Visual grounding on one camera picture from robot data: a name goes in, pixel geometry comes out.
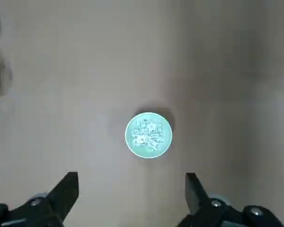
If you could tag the pale green bowl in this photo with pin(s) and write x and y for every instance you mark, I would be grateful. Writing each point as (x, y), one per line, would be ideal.
(130, 142)

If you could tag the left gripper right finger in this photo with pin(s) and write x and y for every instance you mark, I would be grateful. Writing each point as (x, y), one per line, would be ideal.
(215, 212)

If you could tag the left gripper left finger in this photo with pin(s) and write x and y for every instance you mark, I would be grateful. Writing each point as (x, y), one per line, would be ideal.
(45, 208)

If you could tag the clear ice cubes heap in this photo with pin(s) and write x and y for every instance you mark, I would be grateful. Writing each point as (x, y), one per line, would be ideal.
(148, 133)

